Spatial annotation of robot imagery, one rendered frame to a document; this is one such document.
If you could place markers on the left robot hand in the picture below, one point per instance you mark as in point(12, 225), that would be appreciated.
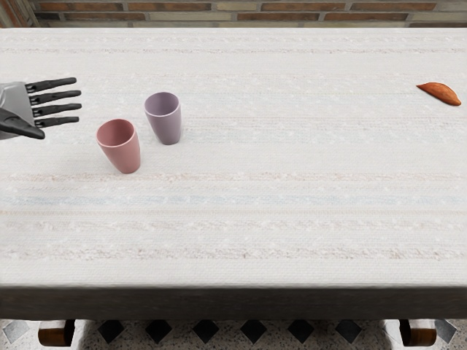
point(16, 100)

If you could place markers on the pink cup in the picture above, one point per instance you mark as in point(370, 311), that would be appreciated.
point(122, 149)

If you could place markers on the purple cup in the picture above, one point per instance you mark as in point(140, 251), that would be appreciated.
point(166, 122)

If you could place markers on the orange sweet potato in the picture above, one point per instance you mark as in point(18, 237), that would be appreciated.
point(439, 92)

